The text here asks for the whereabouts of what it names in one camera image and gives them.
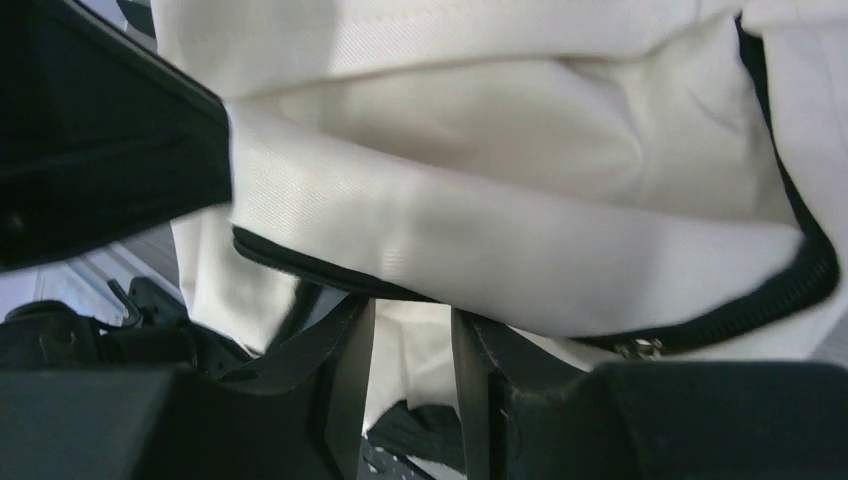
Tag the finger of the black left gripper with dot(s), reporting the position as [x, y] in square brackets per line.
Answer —
[101, 139]

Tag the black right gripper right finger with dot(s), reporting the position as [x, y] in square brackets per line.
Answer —
[528, 415]

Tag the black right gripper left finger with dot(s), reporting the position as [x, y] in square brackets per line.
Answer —
[295, 413]

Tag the cream canvas backpack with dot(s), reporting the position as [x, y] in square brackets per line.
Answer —
[612, 180]

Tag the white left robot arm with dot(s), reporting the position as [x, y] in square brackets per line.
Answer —
[155, 330]

